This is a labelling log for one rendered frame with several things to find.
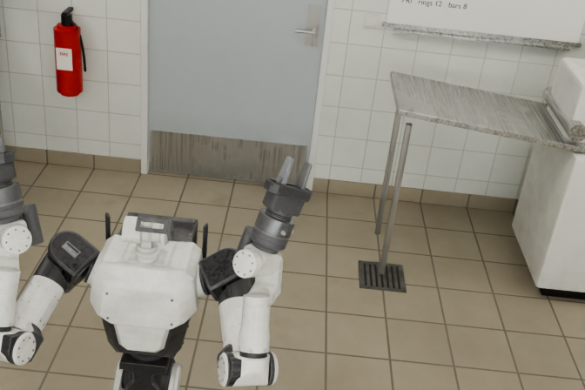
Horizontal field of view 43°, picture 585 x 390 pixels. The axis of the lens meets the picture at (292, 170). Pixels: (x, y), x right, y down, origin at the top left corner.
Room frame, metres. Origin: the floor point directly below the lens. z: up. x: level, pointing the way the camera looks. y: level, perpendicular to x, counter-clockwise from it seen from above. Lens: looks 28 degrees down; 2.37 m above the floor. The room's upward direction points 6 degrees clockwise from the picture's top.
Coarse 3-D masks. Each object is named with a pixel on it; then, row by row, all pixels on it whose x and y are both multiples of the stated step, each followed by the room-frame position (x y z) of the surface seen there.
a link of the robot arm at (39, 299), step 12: (36, 276) 1.49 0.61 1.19; (24, 288) 1.47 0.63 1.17; (36, 288) 1.45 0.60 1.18; (48, 288) 1.46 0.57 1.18; (60, 288) 1.48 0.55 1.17; (24, 300) 1.42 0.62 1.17; (36, 300) 1.42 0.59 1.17; (48, 300) 1.44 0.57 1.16; (24, 312) 1.39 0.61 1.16; (36, 312) 1.40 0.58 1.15; (48, 312) 1.43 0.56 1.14; (24, 324) 1.37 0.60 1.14; (36, 324) 1.38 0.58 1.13; (24, 336) 1.31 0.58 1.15; (36, 336) 1.35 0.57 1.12; (12, 348) 1.28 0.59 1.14; (24, 348) 1.30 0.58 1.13; (36, 348) 1.34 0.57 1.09; (12, 360) 1.27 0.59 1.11; (24, 360) 1.29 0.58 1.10
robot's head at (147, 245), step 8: (128, 216) 1.57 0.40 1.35; (128, 224) 1.54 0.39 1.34; (144, 224) 1.55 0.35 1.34; (152, 224) 1.56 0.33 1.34; (160, 224) 1.56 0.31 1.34; (128, 232) 1.53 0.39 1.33; (136, 232) 1.53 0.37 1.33; (144, 232) 1.54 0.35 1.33; (152, 232) 1.54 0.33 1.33; (128, 240) 1.53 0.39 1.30; (136, 240) 1.53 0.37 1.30; (144, 240) 1.54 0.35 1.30; (152, 240) 1.54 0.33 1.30; (160, 240) 1.53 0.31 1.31; (136, 248) 1.55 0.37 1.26; (144, 248) 1.54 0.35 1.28; (152, 248) 1.54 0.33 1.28
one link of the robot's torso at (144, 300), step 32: (192, 224) 1.74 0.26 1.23; (128, 256) 1.56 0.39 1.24; (160, 256) 1.57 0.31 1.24; (192, 256) 1.59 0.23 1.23; (96, 288) 1.49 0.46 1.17; (128, 288) 1.47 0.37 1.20; (160, 288) 1.48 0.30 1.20; (192, 288) 1.51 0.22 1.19; (128, 320) 1.47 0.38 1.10; (160, 320) 1.47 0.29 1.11; (128, 352) 1.49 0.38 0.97; (160, 352) 1.49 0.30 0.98
